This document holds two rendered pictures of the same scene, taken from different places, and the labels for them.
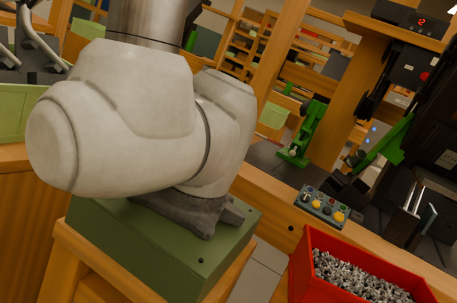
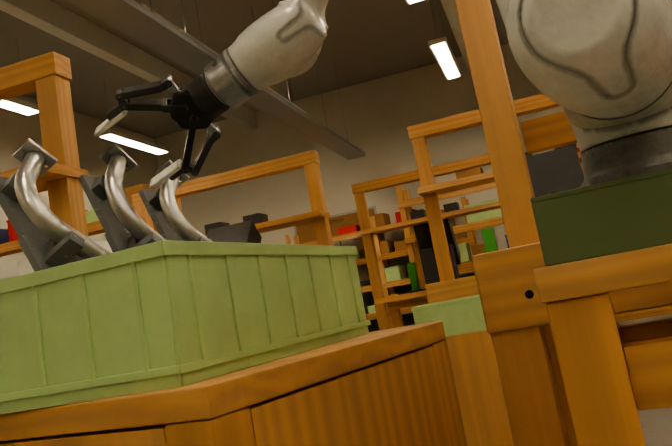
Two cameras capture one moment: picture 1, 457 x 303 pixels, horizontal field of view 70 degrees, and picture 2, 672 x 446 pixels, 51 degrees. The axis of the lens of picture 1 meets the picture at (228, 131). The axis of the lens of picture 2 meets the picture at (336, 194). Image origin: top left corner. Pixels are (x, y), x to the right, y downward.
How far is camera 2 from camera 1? 69 cm
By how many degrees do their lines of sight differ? 24
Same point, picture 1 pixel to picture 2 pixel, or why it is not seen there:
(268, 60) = (499, 133)
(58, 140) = not seen: outside the picture
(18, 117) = (290, 304)
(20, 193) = (363, 421)
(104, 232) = (621, 219)
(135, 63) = not seen: outside the picture
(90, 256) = (626, 268)
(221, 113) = not seen: outside the picture
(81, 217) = (570, 232)
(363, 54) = not seen: hidden behind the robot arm
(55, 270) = (580, 356)
